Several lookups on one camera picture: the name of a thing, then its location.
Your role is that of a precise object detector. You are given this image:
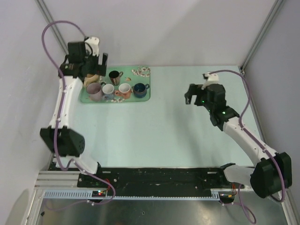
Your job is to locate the right aluminium frame post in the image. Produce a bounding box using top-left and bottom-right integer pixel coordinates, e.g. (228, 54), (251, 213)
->
(240, 0), (286, 75)

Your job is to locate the salmon pink mug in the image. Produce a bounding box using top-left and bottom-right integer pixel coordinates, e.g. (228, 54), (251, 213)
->
(115, 83), (132, 99)

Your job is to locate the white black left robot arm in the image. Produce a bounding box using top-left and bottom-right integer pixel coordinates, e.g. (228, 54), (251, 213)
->
(40, 37), (108, 187)

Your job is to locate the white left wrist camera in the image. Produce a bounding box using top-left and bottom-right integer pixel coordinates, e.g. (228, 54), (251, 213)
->
(84, 37), (100, 56)

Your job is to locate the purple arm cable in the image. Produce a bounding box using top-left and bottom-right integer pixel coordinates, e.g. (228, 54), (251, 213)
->
(41, 20), (117, 211)
(208, 69), (288, 225)

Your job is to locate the brown striped mug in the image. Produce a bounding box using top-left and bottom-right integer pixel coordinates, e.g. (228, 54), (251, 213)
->
(109, 70), (123, 86)

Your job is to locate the grey slotted cable duct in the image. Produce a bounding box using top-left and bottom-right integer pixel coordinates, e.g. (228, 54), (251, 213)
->
(44, 190), (234, 201)

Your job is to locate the aluminium frame post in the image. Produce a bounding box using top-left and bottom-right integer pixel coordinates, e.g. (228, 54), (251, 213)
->
(240, 0), (286, 75)
(35, 0), (80, 73)

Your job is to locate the left aluminium frame post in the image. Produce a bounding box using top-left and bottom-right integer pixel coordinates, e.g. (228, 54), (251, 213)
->
(35, 0), (80, 73)

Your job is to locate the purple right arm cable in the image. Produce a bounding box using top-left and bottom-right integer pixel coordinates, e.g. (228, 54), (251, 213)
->
(208, 69), (288, 225)

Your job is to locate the aluminium front rail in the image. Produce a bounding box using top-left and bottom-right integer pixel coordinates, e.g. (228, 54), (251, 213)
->
(34, 171), (288, 191)

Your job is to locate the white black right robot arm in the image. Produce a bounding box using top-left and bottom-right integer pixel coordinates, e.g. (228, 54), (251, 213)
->
(184, 84), (292, 202)

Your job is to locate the dark blue mug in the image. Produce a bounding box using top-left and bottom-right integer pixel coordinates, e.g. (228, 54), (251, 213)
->
(132, 83), (150, 98)

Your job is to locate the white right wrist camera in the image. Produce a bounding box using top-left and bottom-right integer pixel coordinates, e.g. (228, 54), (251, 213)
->
(201, 73), (219, 90)

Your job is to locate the grey blue small mug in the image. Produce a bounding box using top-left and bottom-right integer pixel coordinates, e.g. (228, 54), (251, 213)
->
(102, 84), (115, 100)

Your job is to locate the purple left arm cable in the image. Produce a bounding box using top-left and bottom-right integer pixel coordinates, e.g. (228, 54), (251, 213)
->
(41, 20), (117, 211)

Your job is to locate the beige round mug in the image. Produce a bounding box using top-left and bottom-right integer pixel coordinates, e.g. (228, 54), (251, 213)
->
(83, 74), (100, 88)

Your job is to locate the lilac mug black handle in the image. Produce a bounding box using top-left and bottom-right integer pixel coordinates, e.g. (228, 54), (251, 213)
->
(86, 82), (106, 102)

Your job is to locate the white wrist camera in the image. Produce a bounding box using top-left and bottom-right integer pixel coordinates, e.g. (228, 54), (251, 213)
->
(84, 37), (100, 56)
(201, 73), (219, 90)

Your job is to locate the green floral placemat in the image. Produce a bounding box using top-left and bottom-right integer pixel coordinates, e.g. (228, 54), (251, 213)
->
(79, 66), (150, 104)

